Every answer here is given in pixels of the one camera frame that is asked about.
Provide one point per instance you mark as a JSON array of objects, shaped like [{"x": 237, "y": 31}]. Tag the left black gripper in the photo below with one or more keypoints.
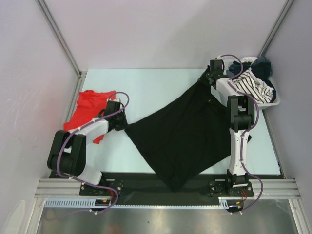
[{"x": 124, "y": 124}]

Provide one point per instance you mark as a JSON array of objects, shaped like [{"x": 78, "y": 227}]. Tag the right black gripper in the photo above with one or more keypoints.
[{"x": 202, "y": 78}]

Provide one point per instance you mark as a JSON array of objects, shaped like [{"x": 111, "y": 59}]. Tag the red tank top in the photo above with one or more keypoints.
[{"x": 89, "y": 105}]

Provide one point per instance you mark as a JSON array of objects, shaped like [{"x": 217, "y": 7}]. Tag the black tank top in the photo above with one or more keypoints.
[{"x": 184, "y": 138}]

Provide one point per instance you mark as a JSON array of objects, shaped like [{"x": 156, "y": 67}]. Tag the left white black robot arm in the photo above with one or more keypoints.
[{"x": 68, "y": 154}]

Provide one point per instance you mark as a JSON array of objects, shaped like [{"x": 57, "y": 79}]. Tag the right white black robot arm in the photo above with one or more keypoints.
[{"x": 240, "y": 114}]

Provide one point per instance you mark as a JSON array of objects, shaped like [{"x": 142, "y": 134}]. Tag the striped white black garment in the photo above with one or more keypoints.
[{"x": 248, "y": 83}]

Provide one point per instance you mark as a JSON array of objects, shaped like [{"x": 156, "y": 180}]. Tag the white garment in basket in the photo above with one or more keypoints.
[{"x": 250, "y": 60}]

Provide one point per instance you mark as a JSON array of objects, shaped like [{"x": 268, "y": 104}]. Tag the white laundry basket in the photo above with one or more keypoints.
[{"x": 275, "y": 100}]

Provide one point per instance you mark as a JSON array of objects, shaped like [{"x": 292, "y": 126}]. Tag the blue denim garment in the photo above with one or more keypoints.
[{"x": 261, "y": 68}]

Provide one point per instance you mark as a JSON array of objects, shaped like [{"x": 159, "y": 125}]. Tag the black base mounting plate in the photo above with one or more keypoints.
[{"x": 144, "y": 188}]

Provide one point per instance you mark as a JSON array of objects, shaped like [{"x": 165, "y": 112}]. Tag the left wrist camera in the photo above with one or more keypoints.
[{"x": 114, "y": 100}]

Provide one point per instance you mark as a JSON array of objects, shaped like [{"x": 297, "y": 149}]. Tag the grey slotted cable duct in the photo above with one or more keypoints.
[{"x": 102, "y": 203}]

